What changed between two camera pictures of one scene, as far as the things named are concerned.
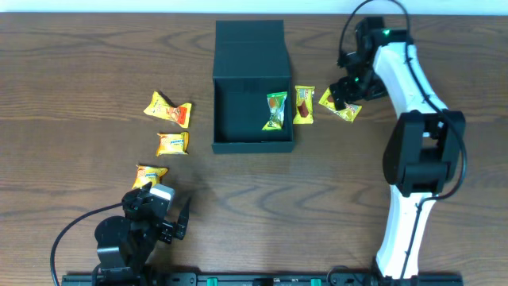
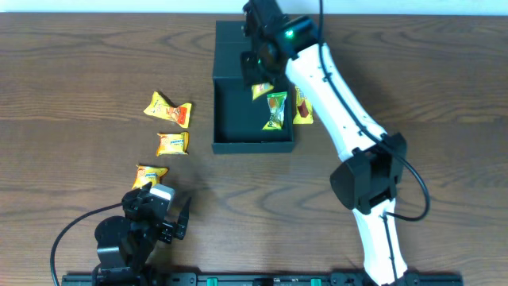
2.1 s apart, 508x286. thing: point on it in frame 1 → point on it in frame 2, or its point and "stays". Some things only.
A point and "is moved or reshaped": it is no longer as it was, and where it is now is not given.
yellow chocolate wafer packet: x=304 y=105 stays
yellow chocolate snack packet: x=348 y=113 is moved or reshaped
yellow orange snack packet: x=180 y=114 stays
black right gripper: x=350 y=95 → x=250 y=77
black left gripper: x=132 y=199 stays
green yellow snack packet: x=276 y=106 stays
